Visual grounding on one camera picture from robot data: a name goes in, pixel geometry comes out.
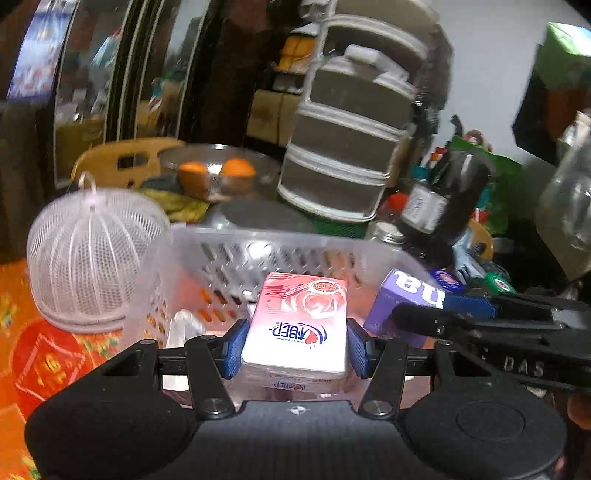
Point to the white mesh food cover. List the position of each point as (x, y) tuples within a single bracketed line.
[(92, 254)]

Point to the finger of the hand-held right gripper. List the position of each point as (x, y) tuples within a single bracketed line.
[(468, 307), (429, 321)]

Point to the metal bowl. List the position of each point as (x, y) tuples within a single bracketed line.
[(217, 177)]

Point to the cardboard box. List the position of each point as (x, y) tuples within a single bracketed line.
[(272, 113)]

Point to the grey round lid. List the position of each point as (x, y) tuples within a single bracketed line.
[(258, 216)]

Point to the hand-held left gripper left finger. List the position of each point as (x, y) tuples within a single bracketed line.
[(236, 348)]

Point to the purple box with white letters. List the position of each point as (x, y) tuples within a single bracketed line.
[(406, 295)]

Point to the yellow plastic chair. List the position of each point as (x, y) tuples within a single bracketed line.
[(120, 159)]

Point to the white flat box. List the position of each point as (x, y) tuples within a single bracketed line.
[(371, 60)]

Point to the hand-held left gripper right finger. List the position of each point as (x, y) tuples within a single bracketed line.
[(358, 348)]

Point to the green gift bag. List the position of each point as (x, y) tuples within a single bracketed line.
[(558, 87)]

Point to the orange fruit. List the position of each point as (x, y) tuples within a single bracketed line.
[(238, 168), (194, 177)]

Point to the green yellow cloth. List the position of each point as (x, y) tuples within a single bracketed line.
[(178, 203)]

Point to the grey stacked drawer tower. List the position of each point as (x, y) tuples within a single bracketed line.
[(351, 138)]

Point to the dark wardrobe with mirror doors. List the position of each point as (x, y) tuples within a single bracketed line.
[(138, 69)]

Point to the silver hanging bag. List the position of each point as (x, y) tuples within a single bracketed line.
[(570, 198)]

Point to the yellow container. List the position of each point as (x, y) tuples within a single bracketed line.
[(298, 55)]

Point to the blue round lid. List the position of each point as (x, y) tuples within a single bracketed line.
[(447, 280)]

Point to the pink tissue pack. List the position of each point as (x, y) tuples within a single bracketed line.
[(295, 323)]

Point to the small clear plastic bag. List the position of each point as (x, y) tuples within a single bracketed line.
[(185, 330)]

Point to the clear plastic basket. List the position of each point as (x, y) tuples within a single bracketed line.
[(258, 258)]

